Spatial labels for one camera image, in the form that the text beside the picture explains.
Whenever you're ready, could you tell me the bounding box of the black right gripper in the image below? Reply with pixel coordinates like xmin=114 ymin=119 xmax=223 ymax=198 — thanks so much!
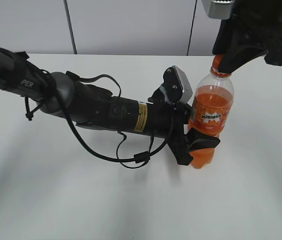
xmin=212 ymin=0 xmax=282 ymax=74

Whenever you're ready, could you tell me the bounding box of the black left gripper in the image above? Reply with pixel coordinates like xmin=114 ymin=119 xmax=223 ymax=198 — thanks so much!
xmin=148 ymin=86 xmax=220 ymax=165

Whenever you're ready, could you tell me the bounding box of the orange plastic bottle cap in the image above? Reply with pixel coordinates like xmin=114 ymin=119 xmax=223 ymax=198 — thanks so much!
xmin=211 ymin=54 xmax=231 ymax=78

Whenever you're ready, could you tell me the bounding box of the orange Mirinda soda bottle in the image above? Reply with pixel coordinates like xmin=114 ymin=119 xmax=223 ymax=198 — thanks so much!
xmin=187 ymin=69 xmax=235 ymax=170

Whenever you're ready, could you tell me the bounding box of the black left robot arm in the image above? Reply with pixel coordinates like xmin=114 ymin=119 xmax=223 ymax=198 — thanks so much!
xmin=0 ymin=48 xmax=220 ymax=166

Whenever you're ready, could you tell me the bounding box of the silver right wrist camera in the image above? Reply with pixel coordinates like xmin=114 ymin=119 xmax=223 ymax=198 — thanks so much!
xmin=201 ymin=0 xmax=235 ymax=20

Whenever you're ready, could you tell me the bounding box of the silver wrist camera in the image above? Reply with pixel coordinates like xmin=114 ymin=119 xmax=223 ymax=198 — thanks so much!
xmin=163 ymin=65 xmax=193 ymax=104
xmin=201 ymin=0 xmax=235 ymax=20

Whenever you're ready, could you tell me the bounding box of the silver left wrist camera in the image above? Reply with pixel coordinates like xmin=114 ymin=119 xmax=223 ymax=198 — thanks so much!
xmin=163 ymin=65 xmax=193 ymax=104

